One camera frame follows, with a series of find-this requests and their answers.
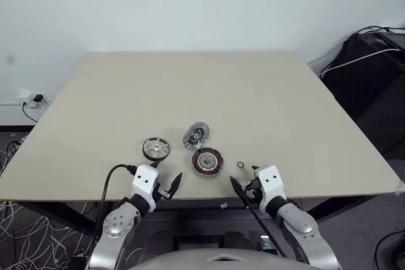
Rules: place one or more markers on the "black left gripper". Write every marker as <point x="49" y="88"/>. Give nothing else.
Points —
<point x="163" y="193"/>

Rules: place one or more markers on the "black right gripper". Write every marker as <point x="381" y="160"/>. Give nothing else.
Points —
<point x="253" y="189"/>

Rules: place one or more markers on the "motor stator copper windings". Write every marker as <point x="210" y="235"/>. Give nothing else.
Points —
<point x="208" y="161"/>

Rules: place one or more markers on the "round circuit board disc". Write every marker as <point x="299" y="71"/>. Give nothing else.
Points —
<point x="196" y="135"/>

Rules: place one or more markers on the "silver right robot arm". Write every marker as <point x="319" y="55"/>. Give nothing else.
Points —
<point x="300" y="222"/>

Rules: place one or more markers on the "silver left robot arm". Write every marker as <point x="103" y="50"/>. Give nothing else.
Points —
<point x="115" y="221"/>

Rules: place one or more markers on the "silver rotor wheel black rim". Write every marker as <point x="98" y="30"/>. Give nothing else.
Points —
<point x="156" y="148"/>

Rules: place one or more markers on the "small white part under table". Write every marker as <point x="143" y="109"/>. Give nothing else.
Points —
<point x="224" y="205"/>

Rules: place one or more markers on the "silver robot torso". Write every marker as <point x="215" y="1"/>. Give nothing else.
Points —
<point x="215" y="260"/>

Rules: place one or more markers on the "black equipment case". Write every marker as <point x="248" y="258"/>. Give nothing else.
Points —
<point x="367" y="93"/>

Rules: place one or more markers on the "black power adapter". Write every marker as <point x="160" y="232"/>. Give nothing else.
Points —
<point x="38" y="98"/>

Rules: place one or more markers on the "clear tape on table corner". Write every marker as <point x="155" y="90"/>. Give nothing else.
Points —
<point x="400" y="187"/>

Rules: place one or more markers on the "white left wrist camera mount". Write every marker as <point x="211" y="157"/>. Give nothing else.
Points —
<point x="144" y="179"/>

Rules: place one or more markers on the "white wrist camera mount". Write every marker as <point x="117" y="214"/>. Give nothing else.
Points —
<point x="144" y="179"/>
<point x="270" y="180"/>

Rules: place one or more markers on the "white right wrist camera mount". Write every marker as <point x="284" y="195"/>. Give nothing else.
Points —
<point x="270" y="180"/>

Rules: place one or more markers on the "black table frame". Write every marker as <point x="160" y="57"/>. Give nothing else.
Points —
<point x="53" y="216"/>

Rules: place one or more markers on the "white wall power outlet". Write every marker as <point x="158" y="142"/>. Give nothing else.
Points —
<point x="27" y="96"/>

